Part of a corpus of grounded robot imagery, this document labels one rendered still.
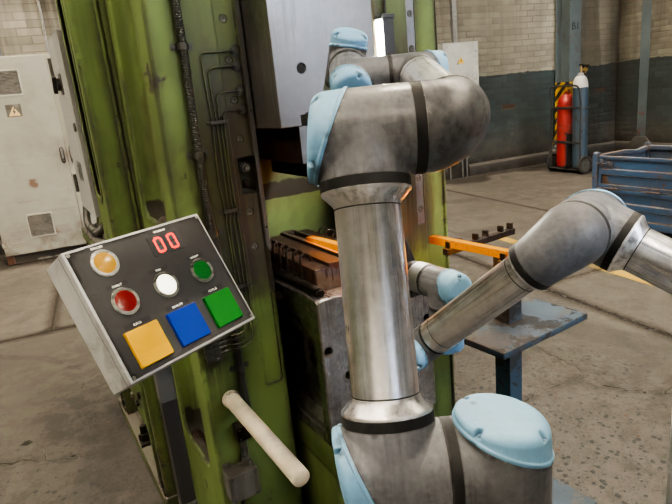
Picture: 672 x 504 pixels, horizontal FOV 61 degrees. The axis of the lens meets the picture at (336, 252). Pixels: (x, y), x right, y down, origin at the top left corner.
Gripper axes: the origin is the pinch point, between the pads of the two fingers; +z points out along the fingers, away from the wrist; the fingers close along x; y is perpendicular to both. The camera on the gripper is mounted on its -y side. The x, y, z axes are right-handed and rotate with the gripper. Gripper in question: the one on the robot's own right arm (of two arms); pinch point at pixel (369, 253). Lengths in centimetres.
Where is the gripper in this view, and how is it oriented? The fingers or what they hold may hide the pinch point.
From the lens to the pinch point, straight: 152.4
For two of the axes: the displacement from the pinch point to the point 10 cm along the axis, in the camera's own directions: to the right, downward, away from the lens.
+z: -5.1, -1.7, 8.5
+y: 1.1, 9.6, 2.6
